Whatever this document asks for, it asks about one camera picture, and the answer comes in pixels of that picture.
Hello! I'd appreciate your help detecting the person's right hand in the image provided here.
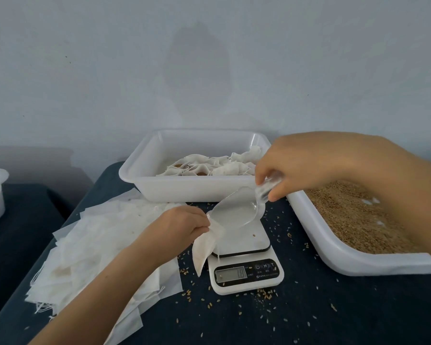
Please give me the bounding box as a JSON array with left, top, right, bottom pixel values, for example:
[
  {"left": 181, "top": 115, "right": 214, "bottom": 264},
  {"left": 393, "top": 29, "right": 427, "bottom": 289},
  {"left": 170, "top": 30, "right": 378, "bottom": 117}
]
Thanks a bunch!
[{"left": 254, "top": 131, "right": 365, "bottom": 203}]

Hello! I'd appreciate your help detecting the person's left hand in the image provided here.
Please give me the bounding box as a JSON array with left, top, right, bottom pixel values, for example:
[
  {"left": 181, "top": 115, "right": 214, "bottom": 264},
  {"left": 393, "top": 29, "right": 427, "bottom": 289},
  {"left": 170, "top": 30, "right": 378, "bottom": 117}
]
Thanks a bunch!
[{"left": 133, "top": 205, "right": 213, "bottom": 269}]

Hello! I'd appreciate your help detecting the white mesh bag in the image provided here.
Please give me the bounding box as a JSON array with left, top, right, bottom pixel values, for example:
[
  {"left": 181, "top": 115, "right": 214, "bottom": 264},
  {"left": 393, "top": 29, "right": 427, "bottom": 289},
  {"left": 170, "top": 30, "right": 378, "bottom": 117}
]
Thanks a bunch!
[{"left": 192, "top": 215, "right": 226, "bottom": 277}]

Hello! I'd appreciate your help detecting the white plastic tub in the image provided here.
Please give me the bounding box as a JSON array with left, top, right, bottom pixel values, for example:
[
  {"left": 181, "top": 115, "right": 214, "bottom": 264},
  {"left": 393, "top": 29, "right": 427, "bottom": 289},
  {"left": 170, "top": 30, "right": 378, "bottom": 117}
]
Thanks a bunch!
[{"left": 118, "top": 128, "right": 272, "bottom": 204}]

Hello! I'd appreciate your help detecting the clear plastic scoop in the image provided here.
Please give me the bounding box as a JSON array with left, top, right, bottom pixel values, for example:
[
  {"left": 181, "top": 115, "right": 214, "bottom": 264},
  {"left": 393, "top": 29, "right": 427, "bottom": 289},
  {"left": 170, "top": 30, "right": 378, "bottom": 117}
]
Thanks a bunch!
[{"left": 206, "top": 174, "right": 283, "bottom": 230}]

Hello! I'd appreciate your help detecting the brown grain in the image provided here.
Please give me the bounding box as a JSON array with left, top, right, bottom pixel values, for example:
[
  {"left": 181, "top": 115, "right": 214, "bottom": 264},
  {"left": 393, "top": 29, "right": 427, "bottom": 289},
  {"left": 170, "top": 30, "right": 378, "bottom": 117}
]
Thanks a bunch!
[{"left": 305, "top": 179, "right": 426, "bottom": 254}]

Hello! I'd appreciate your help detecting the pile of white bags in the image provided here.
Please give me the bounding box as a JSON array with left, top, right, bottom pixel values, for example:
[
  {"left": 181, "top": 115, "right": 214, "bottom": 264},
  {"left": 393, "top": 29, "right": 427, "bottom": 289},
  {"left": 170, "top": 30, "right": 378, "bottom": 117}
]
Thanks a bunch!
[{"left": 25, "top": 189, "right": 191, "bottom": 345}]

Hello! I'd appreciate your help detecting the white tray of grain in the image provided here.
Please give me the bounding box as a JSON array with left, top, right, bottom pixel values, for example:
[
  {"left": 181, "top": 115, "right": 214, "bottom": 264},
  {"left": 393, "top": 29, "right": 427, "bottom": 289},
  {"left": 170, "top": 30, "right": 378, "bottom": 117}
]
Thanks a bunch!
[{"left": 287, "top": 189, "right": 431, "bottom": 277}]

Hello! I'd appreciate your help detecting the person's right forearm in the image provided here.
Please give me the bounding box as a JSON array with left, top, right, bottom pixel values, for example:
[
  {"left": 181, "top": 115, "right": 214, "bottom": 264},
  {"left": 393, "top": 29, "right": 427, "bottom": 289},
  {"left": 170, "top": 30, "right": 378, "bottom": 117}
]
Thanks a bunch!
[{"left": 348, "top": 134, "right": 431, "bottom": 269}]

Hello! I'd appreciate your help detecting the person's left forearm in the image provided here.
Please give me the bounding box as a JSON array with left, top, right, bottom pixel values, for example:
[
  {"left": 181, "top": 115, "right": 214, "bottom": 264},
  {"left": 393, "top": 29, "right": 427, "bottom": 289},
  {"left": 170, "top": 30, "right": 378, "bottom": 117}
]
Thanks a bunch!
[{"left": 29, "top": 248, "right": 159, "bottom": 345}]

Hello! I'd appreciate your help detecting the white digital kitchen scale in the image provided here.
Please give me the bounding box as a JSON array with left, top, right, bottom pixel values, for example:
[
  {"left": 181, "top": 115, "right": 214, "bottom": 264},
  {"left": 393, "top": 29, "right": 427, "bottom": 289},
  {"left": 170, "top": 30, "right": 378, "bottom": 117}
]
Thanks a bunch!
[{"left": 206, "top": 222, "right": 285, "bottom": 296}]

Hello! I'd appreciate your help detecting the dark blue tablecloth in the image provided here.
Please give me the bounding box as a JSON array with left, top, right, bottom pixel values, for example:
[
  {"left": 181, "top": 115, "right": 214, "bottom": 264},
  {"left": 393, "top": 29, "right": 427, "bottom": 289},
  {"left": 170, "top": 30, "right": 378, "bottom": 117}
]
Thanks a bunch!
[
  {"left": 0, "top": 161, "right": 431, "bottom": 345},
  {"left": 0, "top": 183, "right": 73, "bottom": 329}
]

